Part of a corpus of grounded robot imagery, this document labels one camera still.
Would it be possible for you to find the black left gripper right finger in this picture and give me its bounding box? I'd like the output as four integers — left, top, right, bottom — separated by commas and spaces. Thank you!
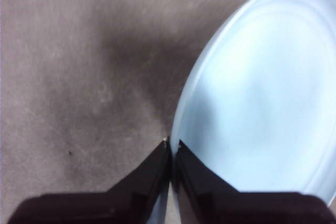
174, 138, 336, 224

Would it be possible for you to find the light blue round plate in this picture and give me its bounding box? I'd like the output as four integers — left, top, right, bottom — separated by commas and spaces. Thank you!
148, 0, 336, 224

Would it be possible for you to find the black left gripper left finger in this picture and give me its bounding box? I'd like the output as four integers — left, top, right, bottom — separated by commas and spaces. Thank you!
7, 136, 171, 224

